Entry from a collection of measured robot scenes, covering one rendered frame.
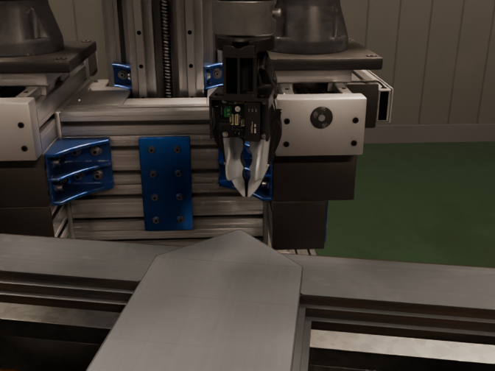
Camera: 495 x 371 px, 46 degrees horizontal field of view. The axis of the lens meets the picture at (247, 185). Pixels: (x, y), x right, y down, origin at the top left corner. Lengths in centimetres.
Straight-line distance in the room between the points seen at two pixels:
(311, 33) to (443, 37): 306
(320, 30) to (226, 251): 43
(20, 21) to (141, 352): 63
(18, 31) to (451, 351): 81
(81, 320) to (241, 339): 40
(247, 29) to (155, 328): 34
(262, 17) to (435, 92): 343
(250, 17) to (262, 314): 33
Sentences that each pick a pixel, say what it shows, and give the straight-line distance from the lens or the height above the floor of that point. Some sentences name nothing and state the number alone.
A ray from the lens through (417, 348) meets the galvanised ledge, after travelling 88.
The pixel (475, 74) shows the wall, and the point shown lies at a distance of 415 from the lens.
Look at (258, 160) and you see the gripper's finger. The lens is 73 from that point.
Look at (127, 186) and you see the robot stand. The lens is 105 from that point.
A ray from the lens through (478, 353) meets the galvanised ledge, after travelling 90.
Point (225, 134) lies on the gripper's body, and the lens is 71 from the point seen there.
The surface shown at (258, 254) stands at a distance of 72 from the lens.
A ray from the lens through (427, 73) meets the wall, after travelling 403.
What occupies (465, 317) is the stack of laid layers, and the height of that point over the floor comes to 84.
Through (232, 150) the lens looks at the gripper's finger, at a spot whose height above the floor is 96.
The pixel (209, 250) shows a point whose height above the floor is 85.
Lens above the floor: 119
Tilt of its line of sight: 22 degrees down
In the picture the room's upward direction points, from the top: straight up
